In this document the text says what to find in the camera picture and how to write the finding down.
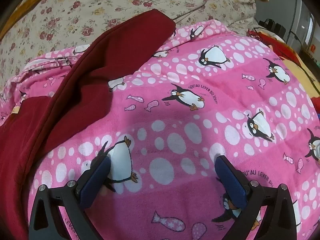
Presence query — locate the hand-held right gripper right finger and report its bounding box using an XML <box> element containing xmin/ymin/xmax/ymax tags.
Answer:
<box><xmin>215</xmin><ymin>155</ymin><xmax>300</xmax><ymax>240</ymax></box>

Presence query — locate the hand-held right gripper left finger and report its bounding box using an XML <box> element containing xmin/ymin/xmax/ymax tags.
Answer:
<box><xmin>28</xmin><ymin>156</ymin><xmax>112</xmax><ymax>240</ymax></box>

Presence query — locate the dark red fleece garment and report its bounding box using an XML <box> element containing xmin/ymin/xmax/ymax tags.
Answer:
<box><xmin>0</xmin><ymin>9</ymin><xmax>177</xmax><ymax>240</ymax></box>

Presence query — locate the pink penguin print blanket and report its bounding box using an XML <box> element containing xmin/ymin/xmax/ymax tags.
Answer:
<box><xmin>0</xmin><ymin>20</ymin><xmax>320</xmax><ymax>240</ymax></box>

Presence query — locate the red and yellow blanket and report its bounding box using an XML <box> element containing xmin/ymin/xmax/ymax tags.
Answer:
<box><xmin>247</xmin><ymin>29</ymin><xmax>320</xmax><ymax>100</ymax></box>

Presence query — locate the black chair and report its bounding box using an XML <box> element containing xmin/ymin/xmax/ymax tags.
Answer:
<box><xmin>254</xmin><ymin>19</ymin><xmax>287</xmax><ymax>37</ymax></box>

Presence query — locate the floral print bed sheet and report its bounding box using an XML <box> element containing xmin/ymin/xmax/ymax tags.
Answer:
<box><xmin>0</xmin><ymin>0</ymin><xmax>258</xmax><ymax>85</ymax></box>

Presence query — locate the orange cloth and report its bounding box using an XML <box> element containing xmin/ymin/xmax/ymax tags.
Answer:
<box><xmin>7</xmin><ymin>0</ymin><xmax>48</xmax><ymax>27</ymax></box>

